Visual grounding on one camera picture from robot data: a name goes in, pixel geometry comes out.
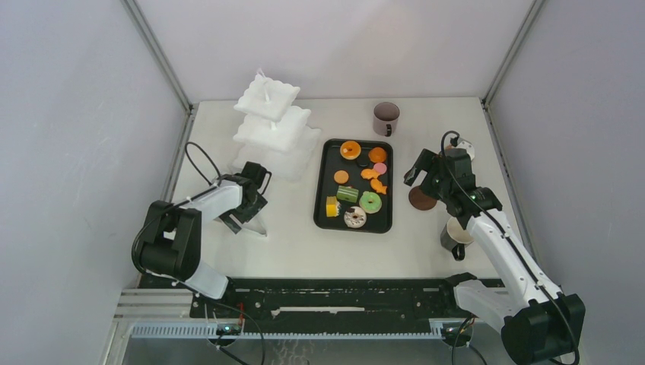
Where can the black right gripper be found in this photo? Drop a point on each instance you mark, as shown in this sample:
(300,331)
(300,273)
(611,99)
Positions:
(433,166)

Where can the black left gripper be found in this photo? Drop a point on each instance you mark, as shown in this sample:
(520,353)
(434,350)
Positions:
(255,208)

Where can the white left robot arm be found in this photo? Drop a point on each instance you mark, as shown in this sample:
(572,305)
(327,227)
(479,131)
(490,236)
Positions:
(169,245)

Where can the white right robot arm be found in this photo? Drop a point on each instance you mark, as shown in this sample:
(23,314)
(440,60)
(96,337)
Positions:
(537,321)

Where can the brown round coaster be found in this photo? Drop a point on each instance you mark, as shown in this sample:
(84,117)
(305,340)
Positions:
(421,201)

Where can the pink macaron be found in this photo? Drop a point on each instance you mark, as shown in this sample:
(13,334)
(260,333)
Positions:
(380,168)

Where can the orange fish pastry lower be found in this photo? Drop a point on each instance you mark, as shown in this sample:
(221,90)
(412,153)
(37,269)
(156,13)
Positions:
(378,186)

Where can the orange fish pastry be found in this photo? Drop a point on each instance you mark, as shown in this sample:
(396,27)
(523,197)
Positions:
(378,186)
(369,174)

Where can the orange fish pastry upper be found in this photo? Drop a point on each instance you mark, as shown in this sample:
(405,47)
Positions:
(369,174)

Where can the green frosted donut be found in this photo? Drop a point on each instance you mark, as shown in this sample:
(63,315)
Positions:
(370,202)

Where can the black sandwich cookie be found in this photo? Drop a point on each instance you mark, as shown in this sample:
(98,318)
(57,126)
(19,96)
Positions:
(362,162)

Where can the white three-tier dessert stand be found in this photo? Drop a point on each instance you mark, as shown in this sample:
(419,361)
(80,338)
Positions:
(274,132)

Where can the black serving tray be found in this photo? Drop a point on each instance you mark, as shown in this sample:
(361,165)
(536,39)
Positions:
(331,161)

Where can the green layered cake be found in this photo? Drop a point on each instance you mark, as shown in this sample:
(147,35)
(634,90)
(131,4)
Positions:
(347,194)

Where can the orange glazed donut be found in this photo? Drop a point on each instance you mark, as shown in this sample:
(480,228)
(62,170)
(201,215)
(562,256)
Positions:
(350,150)

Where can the dark purple mug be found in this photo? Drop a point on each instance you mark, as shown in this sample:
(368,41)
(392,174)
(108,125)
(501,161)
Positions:
(385,118)

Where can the white chocolate drizzle donut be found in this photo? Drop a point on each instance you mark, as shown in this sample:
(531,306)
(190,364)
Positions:
(355,217)

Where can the small orange cookie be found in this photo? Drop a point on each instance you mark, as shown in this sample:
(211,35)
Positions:
(341,177)

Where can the grey mug white inside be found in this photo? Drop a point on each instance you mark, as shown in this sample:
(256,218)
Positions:
(455,239)

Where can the yellow cake slice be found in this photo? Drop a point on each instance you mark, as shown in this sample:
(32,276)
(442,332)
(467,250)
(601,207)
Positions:
(332,206)

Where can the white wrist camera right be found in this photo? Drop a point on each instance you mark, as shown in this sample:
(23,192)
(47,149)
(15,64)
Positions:
(468,147)

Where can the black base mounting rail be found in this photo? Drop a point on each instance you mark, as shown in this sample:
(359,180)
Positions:
(333,306)

